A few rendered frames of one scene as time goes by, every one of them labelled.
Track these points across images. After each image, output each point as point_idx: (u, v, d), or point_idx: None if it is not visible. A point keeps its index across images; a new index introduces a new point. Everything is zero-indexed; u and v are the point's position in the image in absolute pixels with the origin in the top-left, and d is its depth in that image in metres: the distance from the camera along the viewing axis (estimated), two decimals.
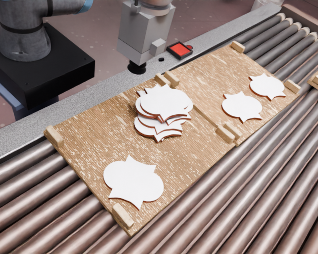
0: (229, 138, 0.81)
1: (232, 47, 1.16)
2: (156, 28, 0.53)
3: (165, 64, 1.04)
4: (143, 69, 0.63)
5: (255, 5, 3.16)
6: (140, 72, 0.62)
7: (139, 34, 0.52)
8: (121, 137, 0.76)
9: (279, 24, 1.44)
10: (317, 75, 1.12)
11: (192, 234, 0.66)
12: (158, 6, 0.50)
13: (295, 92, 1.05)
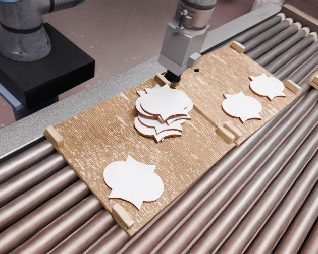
0: (229, 138, 0.81)
1: (232, 47, 1.16)
2: (194, 45, 0.63)
3: None
4: (178, 77, 0.72)
5: (255, 5, 3.16)
6: (176, 80, 0.72)
7: (180, 50, 0.62)
8: (121, 137, 0.76)
9: (279, 24, 1.44)
10: (317, 75, 1.12)
11: (192, 234, 0.66)
12: (198, 27, 0.59)
13: (295, 92, 1.05)
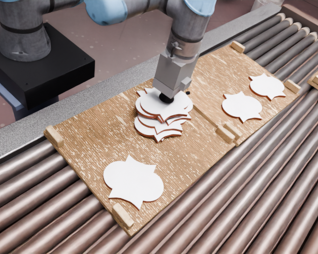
0: (229, 138, 0.81)
1: (232, 47, 1.16)
2: (184, 71, 0.68)
3: None
4: (171, 98, 0.78)
5: (255, 5, 3.16)
6: (169, 101, 0.78)
7: (172, 76, 0.68)
8: (121, 137, 0.76)
9: (279, 24, 1.44)
10: (317, 75, 1.12)
11: (192, 234, 0.66)
12: (188, 56, 0.65)
13: (295, 92, 1.05)
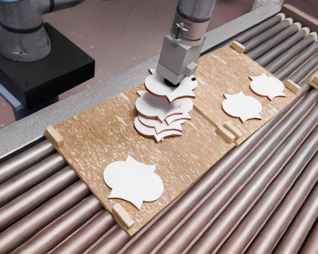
0: (229, 138, 0.81)
1: (232, 47, 1.16)
2: (191, 55, 0.65)
3: None
4: (177, 82, 0.74)
5: (255, 5, 3.16)
6: (175, 85, 0.73)
7: (177, 60, 0.64)
8: (121, 137, 0.76)
9: (279, 24, 1.44)
10: (317, 75, 1.12)
11: (192, 234, 0.66)
12: (194, 39, 0.61)
13: (295, 92, 1.05)
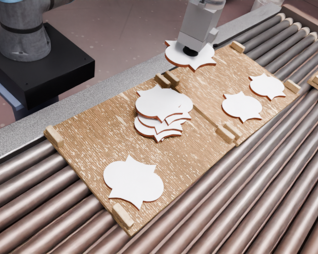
0: (229, 138, 0.81)
1: (232, 47, 1.16)
2: (214, 20, 0.65)
3: (165, 64, 1.04)
4: (196, 51, 0.74)
5: (255, 5, 3.16)
6: (195, 54, 0.73)
7: (202, 26, 0.64)
8: (121, 137, 0.76)
9: (279, 24, 1.44)
10: (317, 75, 1.12)
11: (192, 234, 0.66)
12: (219, 1, 0.61)
13: (295, 92, 1.05)
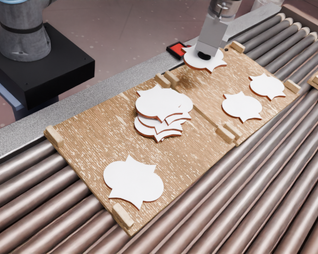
0: (229, 138, 0.81)
1: (232, 47, 1.16)
2: (226, 29, 0.78)
3: (165, 64, 1.04)
4: (209, 55, 0.86)
5: (255, 5, 3.16)
6: (209, 58, 0.86)
7: (218, 36, 0.76)
8: (121, 137, 0.76)
9: (279, 24, 1.44)
10: (317, 75, 1.12)
11: (192, 234, 0.66)
12: (231, 15, 0.74)
13: (295, 92, 1.05)
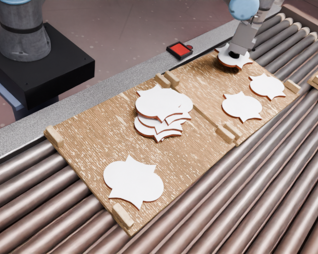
0: (229, 138, 0.81)
1: None
2: None
3: (165, 64, 1.04)
4: (238, 54, 1.03)
5: None
6: (238, 57, 1.03)
7: (249, 38, 0.93)
8: (121, 137, 0.76)
9: (279, 24, 1.44)
10: (317, 75, 1.12)
11: (192, 234, 0.66)
12: (260, 21, 0.91)
13: (295, 92, 1.05)
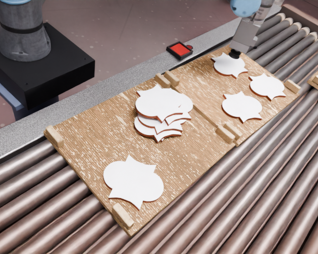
0: (229, 138, 0.81)
1: None
2: None
3: (165, 64, 1.04)
4: (238, 55, 1.04)
5: None
6: (238, 57, 1.03)
7: (250, 36, 0.93)
8: (121, 137, 0.76)
9: (279, 24, 1.44)
10: (317, 75, 1.12)
11: (192, 234, 0.66)
12: (262, 18, 0.90)
13: (295, 92, 1.05)
